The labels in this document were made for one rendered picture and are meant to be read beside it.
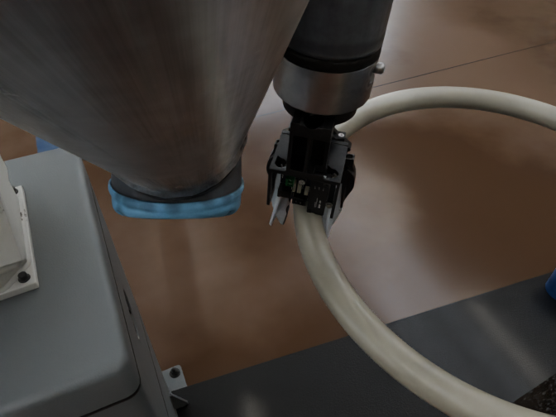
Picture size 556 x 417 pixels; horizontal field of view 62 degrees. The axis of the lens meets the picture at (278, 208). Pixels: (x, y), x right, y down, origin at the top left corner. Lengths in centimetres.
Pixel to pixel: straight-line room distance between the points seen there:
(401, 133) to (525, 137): 57
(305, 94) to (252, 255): 129
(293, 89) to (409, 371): 25
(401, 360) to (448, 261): 134
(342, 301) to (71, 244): 34
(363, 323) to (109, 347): 25
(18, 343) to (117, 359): 10
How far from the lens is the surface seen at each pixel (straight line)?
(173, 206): 29
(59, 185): 70
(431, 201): 194
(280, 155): 46
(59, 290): 57
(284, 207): 57
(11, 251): 55
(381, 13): 38
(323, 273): 44
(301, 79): 39
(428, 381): 41
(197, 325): 151
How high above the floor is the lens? 127
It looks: 44 degrees down
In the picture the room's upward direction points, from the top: straight up
